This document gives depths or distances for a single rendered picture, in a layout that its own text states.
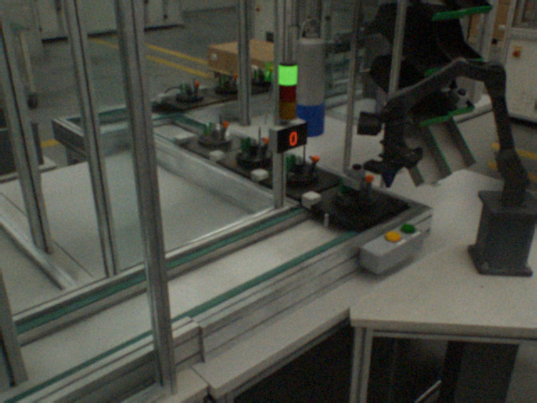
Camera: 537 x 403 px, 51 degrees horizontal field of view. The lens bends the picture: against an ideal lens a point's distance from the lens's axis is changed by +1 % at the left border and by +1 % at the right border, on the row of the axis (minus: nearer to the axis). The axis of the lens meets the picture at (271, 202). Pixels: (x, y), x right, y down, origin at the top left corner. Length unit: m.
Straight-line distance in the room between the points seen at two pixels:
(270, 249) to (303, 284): 0.21
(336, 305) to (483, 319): 0.37
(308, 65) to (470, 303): 1.40
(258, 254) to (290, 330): 0.28
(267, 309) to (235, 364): 0.16
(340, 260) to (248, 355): 0.37
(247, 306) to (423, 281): 0.55
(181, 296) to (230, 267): 0.18
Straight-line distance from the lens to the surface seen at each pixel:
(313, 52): 2.58
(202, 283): 1.48
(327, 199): 1.80
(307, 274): 1.44
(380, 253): 1.55
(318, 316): 1.46
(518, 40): 5.99
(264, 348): 1.36
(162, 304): 1.12
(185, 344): 1.28
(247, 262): 1.56
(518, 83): 6.03
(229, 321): 1.31
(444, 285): 1.64
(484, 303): 1.61
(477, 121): 3.38
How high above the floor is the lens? 1.75
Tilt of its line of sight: 26 degrees down
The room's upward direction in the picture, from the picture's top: straight up
